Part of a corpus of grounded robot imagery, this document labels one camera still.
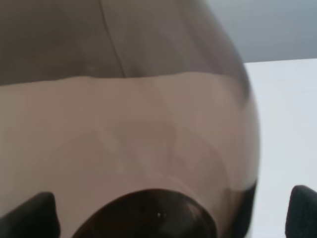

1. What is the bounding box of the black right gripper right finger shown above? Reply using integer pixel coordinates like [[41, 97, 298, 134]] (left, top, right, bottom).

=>
[[285, 185, 317, 238]]

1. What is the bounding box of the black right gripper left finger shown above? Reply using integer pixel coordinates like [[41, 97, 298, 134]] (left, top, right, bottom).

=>
[[0, 192, 60, 238]]

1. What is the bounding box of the smoky translucent water bottle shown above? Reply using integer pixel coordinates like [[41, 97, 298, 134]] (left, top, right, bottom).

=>
[[0, 0, 260, 238]]

